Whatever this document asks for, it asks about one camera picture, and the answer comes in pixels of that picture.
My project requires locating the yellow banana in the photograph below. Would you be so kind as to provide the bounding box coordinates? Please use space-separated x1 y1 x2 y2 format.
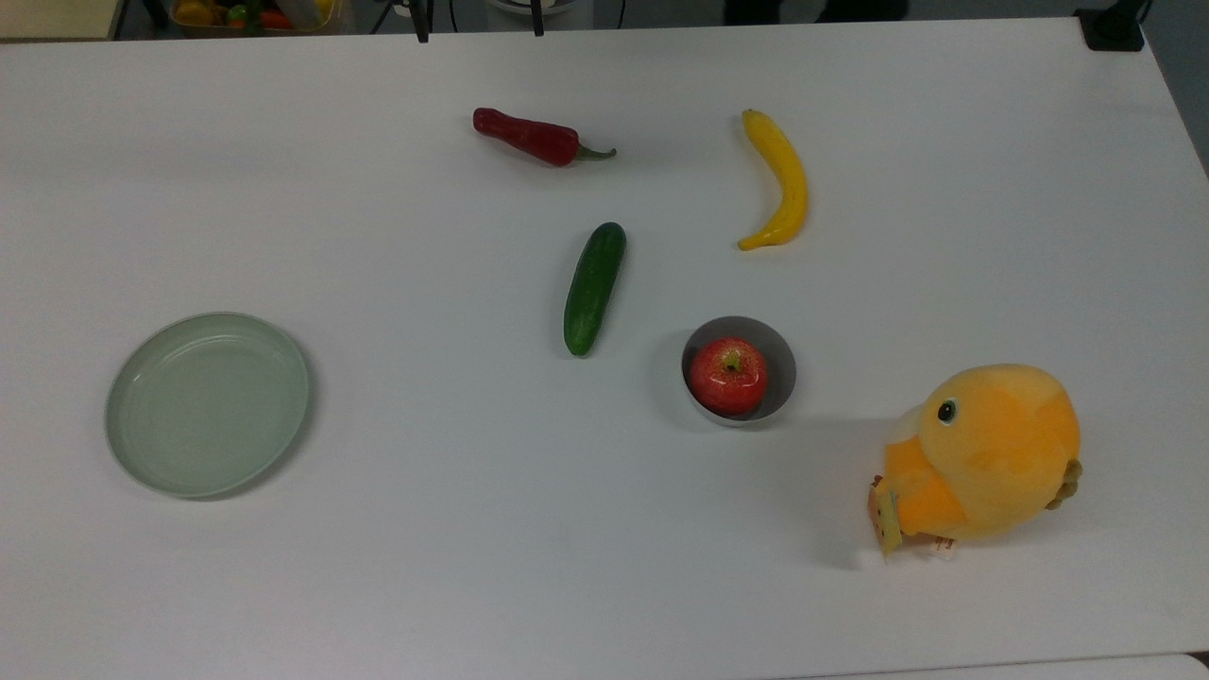
738 109 809 252

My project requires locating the pale green plastic plate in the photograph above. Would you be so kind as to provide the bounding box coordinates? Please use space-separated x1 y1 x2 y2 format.
104 311 311 499

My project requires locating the red chili pepper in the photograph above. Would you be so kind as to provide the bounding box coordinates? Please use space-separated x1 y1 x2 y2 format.
472 107 618 168

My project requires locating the clear box of toy fruit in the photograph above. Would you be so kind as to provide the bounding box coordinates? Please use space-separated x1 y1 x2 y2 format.
168 0 343 39

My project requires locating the green cucumber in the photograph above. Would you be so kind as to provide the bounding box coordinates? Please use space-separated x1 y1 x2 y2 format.
563 221 628 358

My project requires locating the black bulky object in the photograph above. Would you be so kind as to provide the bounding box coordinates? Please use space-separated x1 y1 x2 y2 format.
723 0 910 26

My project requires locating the beige wooden desk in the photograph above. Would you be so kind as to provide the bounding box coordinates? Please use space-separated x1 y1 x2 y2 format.
0 0 126 42

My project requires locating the red apple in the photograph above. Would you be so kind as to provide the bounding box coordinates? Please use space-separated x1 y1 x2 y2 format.
688 337 769 417

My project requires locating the small grey bowl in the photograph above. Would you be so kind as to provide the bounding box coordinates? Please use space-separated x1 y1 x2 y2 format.
681 315 798 428

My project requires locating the black pole clamp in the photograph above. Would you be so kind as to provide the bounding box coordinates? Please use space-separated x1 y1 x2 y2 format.
1075 0 1149 53

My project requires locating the yellow paper tag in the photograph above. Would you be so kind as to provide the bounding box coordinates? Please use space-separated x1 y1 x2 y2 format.
868 477 905 560

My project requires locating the orange plush toy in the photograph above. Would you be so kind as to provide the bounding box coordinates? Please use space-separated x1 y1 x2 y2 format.
874 364 1084 558

